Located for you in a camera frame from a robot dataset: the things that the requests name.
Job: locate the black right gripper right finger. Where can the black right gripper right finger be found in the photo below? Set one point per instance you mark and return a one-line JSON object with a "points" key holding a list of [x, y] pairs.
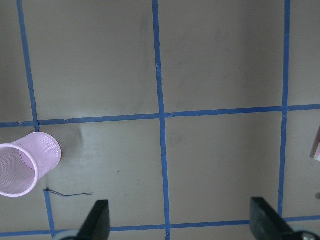
{"points": [[266, 224]]}

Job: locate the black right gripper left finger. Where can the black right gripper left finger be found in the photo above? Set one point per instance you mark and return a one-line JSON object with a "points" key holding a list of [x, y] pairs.
{"points": [[97, 225]]}

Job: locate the thin black wire scrap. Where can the thin black wire scrap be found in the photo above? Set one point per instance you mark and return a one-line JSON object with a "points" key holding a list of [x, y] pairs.
{"points": [[67, 194]]}

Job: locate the pink mesh cup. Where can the pink mesh cup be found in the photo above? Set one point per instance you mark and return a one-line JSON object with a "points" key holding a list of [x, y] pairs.
{"points": [[25, 161]]}

